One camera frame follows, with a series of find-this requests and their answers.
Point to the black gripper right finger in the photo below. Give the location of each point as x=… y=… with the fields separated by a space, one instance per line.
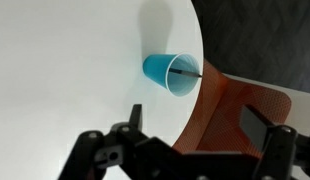
x=256 y=128

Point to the orange patterned sofa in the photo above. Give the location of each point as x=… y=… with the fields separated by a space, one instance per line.
x=228 y=106

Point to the white round pedestal table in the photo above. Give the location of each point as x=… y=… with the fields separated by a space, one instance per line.
x=61 y=66

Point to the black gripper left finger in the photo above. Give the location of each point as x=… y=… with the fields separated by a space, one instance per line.
x=136 y=116

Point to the black pen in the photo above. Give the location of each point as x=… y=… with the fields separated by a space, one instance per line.
x=185 y=72

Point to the blue plastic cup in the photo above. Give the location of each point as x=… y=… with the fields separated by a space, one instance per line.
x=155 y=68

